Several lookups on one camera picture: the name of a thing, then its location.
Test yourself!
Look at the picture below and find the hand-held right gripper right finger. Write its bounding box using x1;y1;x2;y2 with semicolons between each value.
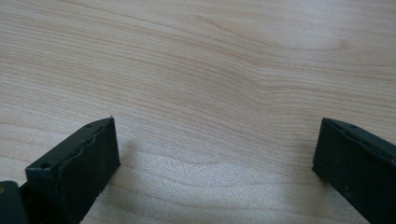
311;117;396;224

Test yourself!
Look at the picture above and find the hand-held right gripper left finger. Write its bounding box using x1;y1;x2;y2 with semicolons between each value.
18;116;121;224

